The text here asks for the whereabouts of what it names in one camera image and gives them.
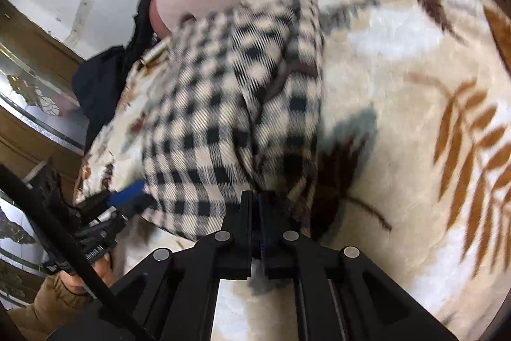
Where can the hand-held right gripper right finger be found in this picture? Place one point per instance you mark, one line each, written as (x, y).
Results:
(319, 269)

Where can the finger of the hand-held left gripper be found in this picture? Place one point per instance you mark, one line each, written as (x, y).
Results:
(127, 192)
(135, 207)

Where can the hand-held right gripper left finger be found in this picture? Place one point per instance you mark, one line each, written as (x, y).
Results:
(191, 269)

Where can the black beige checkered shirt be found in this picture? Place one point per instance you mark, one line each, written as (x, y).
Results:
(207, 125)

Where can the person's left hand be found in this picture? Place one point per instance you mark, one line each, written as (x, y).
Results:
(99, 273)

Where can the dark navy garment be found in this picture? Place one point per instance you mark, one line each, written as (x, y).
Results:
(99, 85)

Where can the cream leaf-print blanket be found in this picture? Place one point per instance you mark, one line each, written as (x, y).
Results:
(399, 165)

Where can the wooden wardrobe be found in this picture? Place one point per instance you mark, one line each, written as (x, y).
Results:
(24, 45)

